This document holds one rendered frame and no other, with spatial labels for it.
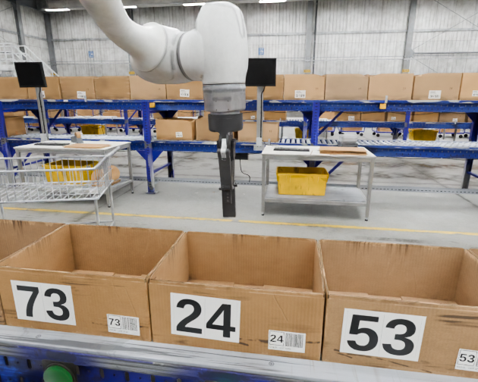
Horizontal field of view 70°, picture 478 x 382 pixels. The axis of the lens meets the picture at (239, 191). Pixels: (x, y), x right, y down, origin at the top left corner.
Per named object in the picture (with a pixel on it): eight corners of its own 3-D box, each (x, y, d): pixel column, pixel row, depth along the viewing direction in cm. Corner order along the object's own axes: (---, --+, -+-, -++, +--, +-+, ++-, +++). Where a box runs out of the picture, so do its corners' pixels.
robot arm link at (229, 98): (198, 85, 68) (200, 115, 70) (243, 83, 68) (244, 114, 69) (206, 86, 77) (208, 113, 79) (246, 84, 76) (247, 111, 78)
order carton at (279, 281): (151, 343, 82) (146, 280, 77) (187, 280, 110) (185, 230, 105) (321, 362, 76) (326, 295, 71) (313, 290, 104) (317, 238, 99)
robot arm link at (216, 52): (258, 82, 74) (209, 85, 81) (256, 3, 70) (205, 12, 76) (230, 83, 65) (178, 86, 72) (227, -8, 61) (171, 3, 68)
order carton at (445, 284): (321, 362, 76) (326, 295, 71) (314, 290, 104) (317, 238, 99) (519, 385, 70) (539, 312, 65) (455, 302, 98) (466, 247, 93)
